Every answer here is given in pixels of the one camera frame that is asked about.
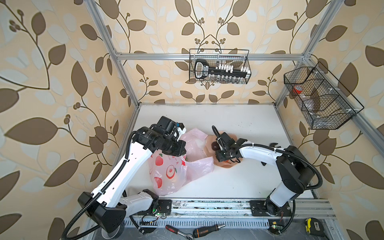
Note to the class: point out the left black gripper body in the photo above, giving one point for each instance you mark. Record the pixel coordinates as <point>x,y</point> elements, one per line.
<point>171,146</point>

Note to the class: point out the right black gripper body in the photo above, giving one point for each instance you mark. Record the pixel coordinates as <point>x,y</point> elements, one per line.
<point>222,154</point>

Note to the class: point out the dark purple fruit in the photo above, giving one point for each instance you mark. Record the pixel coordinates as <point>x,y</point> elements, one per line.
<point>215,146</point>

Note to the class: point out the pink plastic bag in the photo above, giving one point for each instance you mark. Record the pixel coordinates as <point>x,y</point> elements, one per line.
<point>169,174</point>

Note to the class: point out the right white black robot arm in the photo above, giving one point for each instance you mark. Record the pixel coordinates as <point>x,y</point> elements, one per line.
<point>297,174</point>

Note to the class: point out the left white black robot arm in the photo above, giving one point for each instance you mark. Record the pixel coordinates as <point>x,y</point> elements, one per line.
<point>105,205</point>

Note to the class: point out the black socket tool set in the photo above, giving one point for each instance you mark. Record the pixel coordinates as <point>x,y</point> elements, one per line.
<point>203,70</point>

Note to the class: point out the black orange screwdriver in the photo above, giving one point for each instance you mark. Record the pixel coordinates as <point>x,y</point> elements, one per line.
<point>203,231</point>

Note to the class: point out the clear bottle with red cap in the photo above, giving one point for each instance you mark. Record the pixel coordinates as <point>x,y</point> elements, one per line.
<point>309,104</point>

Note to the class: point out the small green circuit board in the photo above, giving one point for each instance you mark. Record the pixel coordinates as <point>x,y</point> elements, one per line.
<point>275,227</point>

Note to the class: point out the yellow black tape measure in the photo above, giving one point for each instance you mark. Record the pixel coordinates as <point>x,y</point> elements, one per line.
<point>314,227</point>

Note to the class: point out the black tape roll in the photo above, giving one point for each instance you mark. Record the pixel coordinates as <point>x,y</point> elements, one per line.
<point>114,234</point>

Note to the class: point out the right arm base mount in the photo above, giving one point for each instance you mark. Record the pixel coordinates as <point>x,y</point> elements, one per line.
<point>261,208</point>

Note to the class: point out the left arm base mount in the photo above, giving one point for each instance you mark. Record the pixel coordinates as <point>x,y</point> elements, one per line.
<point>161,207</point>

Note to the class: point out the back black wire basket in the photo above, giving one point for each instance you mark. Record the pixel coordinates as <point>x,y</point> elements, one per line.
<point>235,57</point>

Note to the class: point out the black wire basket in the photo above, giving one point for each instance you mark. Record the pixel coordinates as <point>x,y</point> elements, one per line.
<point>235,57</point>
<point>338,104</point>

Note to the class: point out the red handled ratchet wrench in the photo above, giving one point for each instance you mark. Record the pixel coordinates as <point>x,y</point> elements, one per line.
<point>178,232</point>

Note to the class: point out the right black wire basket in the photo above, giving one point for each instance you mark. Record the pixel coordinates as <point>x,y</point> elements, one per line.
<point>338,104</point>

